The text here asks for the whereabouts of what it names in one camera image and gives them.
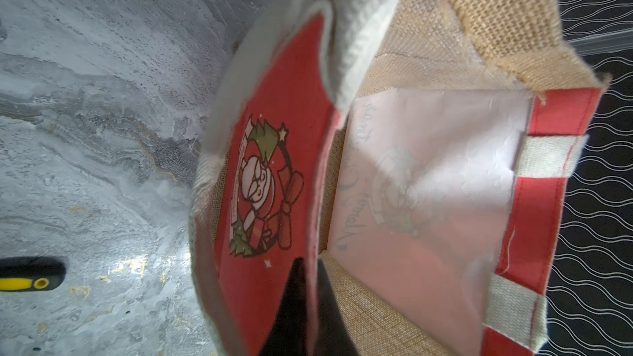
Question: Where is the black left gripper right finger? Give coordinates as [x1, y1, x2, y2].
[316, 260, 359, 356]

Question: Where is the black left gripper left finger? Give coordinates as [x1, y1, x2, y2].
[260, 258, 308, 356]

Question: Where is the yellow black screwdriver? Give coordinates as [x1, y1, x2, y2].
[1, 256, 67, 293]

